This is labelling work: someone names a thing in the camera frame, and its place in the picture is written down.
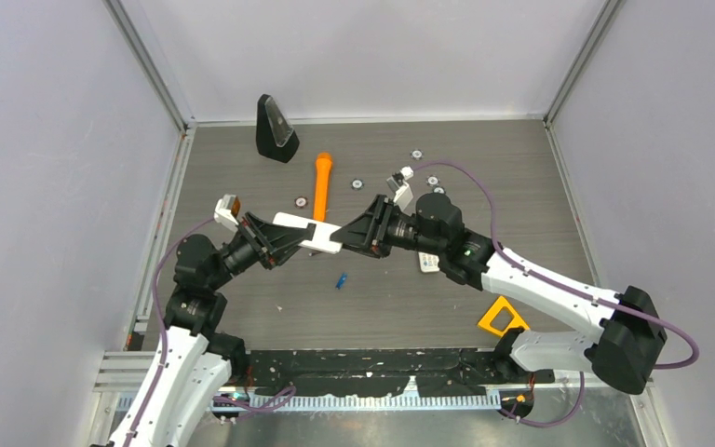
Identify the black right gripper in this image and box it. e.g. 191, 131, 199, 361
331, 196, 444, 261

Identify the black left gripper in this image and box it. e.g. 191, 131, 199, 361
208, 212, 310, 291

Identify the red white remote control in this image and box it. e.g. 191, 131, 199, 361
272, 212, 343, 254

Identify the blue battery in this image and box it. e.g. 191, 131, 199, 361
335, 273, 348, 290

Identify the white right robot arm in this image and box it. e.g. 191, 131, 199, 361
331, 193, 667, 395

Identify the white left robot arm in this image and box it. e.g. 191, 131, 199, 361
107, 211, 316, 446

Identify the black wedge stand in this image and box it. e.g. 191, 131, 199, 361
255, 94, 300, 164

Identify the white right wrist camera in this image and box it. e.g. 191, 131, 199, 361
387, 166, 414, 210

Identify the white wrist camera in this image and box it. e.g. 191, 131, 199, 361
387, 166, 414, 210
213, 194, 241, 233

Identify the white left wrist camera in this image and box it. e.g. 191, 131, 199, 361
213, 194, 241, 233

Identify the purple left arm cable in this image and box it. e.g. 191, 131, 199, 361
123, 217, 218, 447

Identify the yellow triangular frame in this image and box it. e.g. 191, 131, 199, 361
476, 295, 530, 337

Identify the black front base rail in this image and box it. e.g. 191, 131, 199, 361
246, 347, 554, 398

